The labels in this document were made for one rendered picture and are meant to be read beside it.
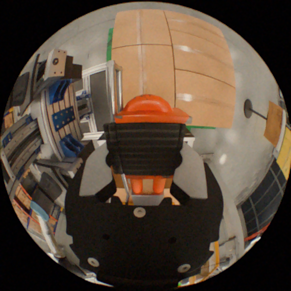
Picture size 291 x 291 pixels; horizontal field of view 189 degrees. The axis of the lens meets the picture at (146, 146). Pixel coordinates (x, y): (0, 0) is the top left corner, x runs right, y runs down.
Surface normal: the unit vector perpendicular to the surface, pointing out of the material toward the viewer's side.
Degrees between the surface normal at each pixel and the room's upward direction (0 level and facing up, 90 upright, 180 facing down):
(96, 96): 0
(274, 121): 90
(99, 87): 0
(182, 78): 0
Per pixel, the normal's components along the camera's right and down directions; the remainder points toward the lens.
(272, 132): -0.99, -0.09
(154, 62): -0.01, 0.53
